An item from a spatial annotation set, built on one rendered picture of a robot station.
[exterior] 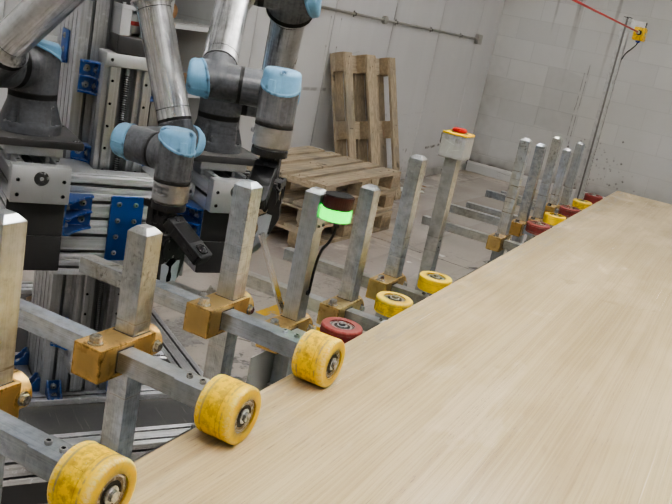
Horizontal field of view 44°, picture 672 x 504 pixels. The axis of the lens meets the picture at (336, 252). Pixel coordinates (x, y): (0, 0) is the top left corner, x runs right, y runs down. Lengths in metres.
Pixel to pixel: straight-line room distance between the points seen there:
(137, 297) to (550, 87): 8.69
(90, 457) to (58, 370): 1.72
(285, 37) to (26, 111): 0.65
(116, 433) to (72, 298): 1.26
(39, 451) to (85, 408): 1.67
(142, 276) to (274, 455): 0.31
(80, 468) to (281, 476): 0.28
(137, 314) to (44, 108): 1.05
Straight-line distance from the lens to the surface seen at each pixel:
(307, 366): 1.30
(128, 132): 1.79
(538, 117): 9.74
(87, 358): 1.20
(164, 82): 1.88
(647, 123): 9.47
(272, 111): 1.59
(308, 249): 1.62
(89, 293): 2.46
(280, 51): 2.15
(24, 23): 1.98
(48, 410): 2.62
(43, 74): 2.17
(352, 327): 1.59
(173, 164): 1.71
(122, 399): 1.28
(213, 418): 1.10
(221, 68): 1.70
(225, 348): 1.46
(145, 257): 1.19
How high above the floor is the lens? 1.46
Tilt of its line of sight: 16 degrees down
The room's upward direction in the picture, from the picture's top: 11 degrees clockwise
